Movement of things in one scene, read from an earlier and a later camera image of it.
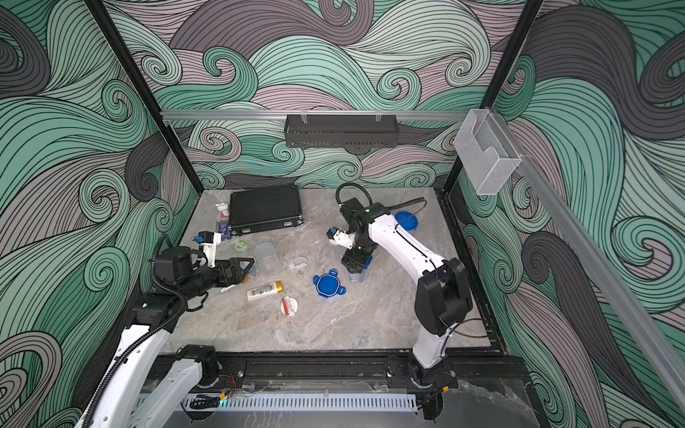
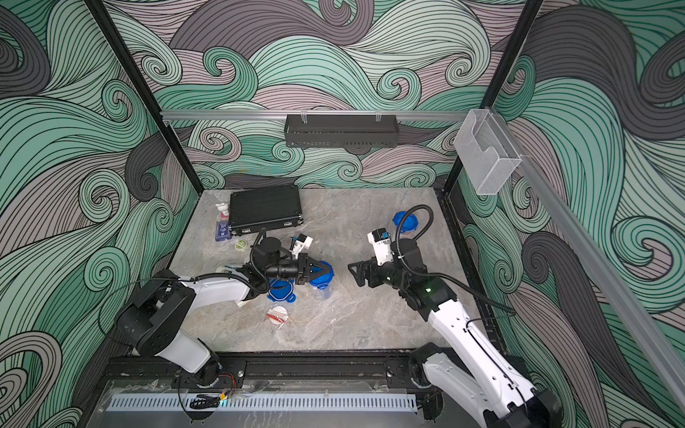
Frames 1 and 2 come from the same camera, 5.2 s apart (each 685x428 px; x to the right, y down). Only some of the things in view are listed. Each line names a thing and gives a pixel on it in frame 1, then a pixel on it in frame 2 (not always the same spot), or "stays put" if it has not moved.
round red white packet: [289, 306] → [277, 315]
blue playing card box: [223, 227] stays put
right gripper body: [359, 254] → [388, 273]
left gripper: [226, 281] → [308, 277]
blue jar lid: [328, 284] → [282, 290]
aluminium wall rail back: [319, 113] stays put
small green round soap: [241, 244] stays put
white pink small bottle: [224, 214] stays put
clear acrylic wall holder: [486, 152] stays put
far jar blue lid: [407, 219] stays put
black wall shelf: [341, 130] stays put
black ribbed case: [266, 209] stays put
